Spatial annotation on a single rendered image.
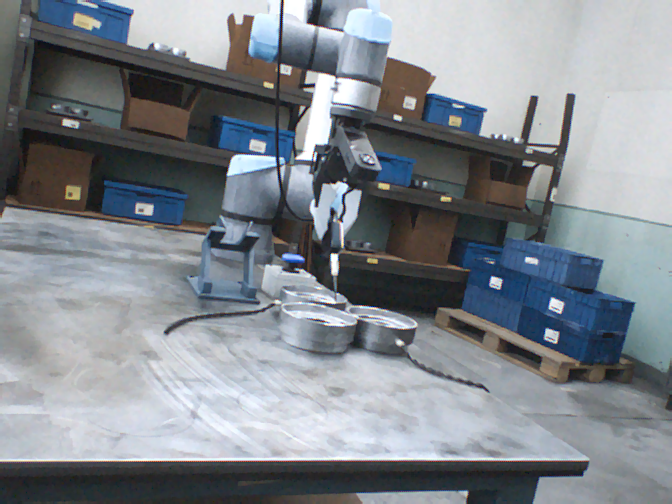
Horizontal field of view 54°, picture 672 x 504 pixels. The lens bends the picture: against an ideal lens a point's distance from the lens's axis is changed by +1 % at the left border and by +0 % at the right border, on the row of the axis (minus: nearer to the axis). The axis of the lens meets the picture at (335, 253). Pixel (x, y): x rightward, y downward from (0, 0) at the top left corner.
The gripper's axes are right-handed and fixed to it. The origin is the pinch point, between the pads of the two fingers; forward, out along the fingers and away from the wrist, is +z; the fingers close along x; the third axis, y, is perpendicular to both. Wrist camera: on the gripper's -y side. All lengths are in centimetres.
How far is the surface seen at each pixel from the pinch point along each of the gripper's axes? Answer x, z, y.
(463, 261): -259, 43, 352
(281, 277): 5.5, 9.2, 4.7
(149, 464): 32, 13, -53
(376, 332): -1.0, 10.2, -20.7
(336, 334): 6.1, 10.2, -23.7
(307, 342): 9.3, 12.0, -22.5
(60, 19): 59, -62, 336
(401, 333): -4.5, 9.8, -21.4
